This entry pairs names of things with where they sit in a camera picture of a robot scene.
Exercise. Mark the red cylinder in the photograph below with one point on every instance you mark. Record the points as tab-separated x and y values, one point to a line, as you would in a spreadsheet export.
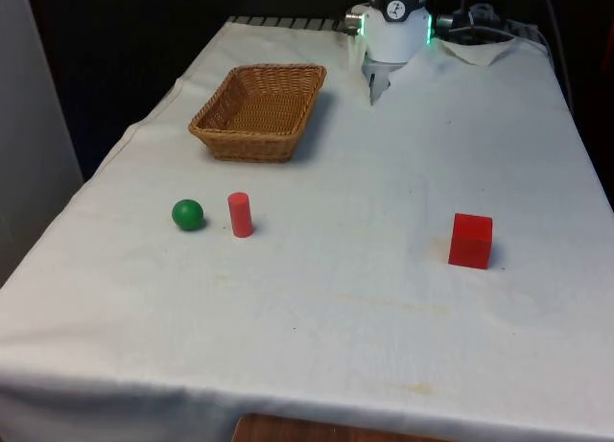
240	216

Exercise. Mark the wicker basket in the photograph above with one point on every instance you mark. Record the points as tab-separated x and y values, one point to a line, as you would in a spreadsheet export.
261	118

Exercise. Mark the green ball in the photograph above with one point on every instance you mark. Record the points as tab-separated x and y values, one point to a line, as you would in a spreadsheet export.
187	215

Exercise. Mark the red cube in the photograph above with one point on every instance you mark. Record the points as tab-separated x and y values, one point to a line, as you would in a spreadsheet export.
471	243

